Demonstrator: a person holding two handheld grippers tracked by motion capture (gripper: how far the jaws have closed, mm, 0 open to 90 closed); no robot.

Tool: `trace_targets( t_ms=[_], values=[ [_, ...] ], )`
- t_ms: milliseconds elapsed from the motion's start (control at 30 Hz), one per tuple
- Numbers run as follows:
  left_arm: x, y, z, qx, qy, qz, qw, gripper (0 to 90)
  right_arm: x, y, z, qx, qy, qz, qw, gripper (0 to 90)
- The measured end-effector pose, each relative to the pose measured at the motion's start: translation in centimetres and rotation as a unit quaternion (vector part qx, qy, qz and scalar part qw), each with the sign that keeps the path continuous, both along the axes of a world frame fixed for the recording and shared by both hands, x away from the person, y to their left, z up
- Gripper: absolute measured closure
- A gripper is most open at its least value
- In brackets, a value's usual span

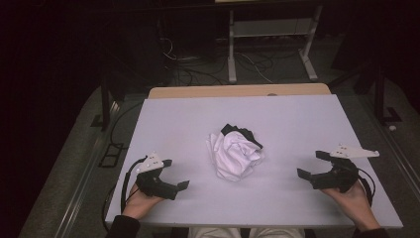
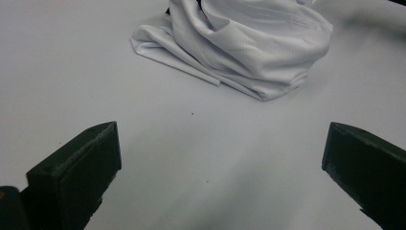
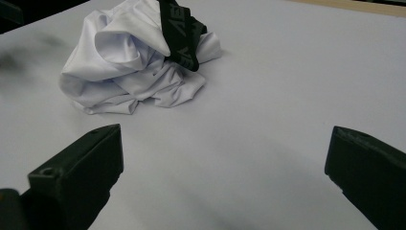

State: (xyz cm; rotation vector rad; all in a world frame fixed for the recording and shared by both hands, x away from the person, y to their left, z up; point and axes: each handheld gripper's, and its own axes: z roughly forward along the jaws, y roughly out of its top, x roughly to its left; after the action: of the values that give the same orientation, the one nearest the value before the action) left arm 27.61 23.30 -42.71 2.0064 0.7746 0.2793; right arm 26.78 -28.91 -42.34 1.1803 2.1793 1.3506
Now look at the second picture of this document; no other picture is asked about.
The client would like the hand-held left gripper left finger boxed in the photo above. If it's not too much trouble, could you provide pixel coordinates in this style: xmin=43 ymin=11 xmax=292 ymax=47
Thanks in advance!
xmin=20 ymin=121 xmax=123 ymax=230

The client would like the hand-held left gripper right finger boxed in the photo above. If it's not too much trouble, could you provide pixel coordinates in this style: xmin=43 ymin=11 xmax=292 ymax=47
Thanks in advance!
xmin=321 ymin=121 xmax=406 ymax=230

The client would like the white mesh shirt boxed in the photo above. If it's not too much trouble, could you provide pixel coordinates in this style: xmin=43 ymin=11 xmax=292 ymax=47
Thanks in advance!
xmin=130 ymin=0 xmax=335 ymax=103

